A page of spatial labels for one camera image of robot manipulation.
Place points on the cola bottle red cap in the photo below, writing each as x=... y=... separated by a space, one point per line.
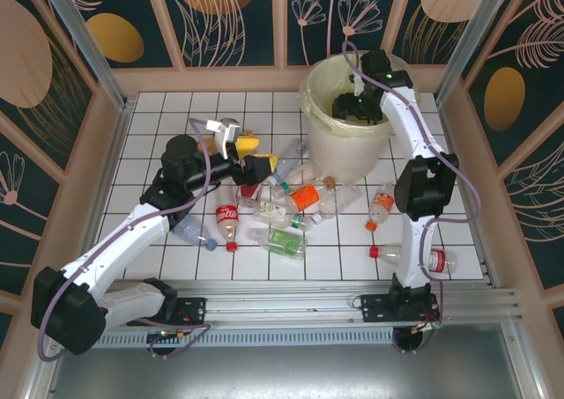
x=227 y=216

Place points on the white label bottle green cap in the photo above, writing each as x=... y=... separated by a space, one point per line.
x=271 y=209

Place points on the red label bottle red cap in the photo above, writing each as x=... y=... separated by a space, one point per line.
x=385 y=253

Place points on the clear bottle white cap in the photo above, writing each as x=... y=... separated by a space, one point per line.
x=339 y=198

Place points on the aluminium side rail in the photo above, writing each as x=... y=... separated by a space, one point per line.
x=111 y=174
x=480 y=240

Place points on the amber bottle red label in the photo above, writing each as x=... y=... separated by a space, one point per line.
x=249 y=190

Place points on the grey metal floor plate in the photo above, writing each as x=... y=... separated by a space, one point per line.
x=286 y=372

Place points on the white plastic bin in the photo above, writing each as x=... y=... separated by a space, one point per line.
x=343 y=157

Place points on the clear bluish plastic bottle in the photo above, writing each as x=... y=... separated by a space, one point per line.
x=291 y=157

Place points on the yellowish clear bin liner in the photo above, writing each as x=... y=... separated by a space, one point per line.
x=308 y=97

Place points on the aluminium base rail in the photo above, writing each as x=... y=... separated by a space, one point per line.
x=286 y=306

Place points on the orange label plastic bottle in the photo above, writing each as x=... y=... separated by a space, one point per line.
x=305 y=197

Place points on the clear bottle blue cap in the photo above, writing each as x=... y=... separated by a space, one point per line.
x=191 y=231

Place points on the aluminium corner post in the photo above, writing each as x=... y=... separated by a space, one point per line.
x=84 y=38
x=472 y=38

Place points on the clear bottle green label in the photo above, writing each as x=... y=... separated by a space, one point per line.
x=282 y=240

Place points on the orange cap plastic bottle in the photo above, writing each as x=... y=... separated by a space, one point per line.
x=381 y=203

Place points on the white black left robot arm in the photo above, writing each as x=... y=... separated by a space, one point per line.
x=128 y=240

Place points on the small controller board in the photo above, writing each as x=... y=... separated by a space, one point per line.
x=426 y=325
x=165 y=334

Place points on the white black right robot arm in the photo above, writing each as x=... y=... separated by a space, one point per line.
x=412 y=249

